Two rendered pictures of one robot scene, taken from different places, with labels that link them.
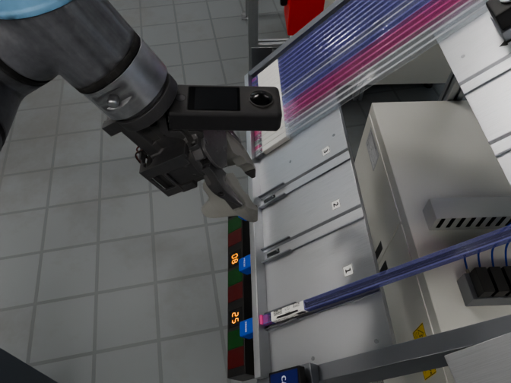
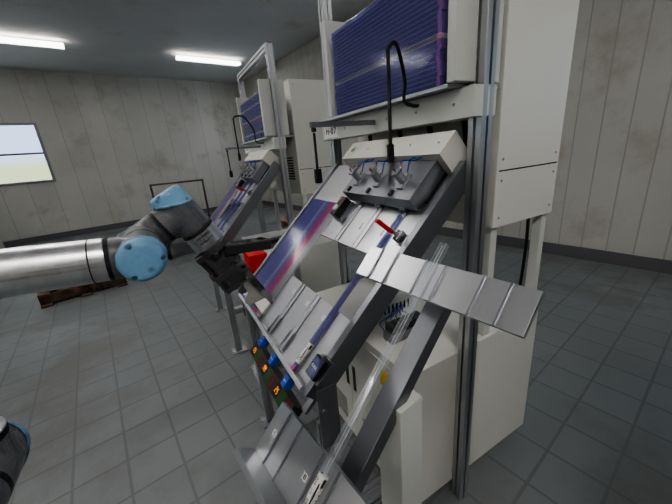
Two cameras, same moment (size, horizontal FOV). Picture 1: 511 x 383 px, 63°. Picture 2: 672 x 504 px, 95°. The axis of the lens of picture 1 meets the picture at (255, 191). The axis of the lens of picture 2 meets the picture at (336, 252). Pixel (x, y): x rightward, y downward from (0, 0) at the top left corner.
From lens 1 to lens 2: 0.49 m
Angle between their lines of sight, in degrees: 41
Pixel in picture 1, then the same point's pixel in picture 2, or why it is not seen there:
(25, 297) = not seen: outside the picture
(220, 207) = (254, 295)
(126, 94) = (210, 235)
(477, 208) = not seen: hidden behind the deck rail
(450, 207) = not seen: hidden behind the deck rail
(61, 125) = (79, 420)
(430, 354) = (364, 309)
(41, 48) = (179, 217)
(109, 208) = (138, 463)
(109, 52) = (203, 218)
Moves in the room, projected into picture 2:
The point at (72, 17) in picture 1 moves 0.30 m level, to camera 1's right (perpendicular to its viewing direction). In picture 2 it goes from (191, 206) to (316, 189)
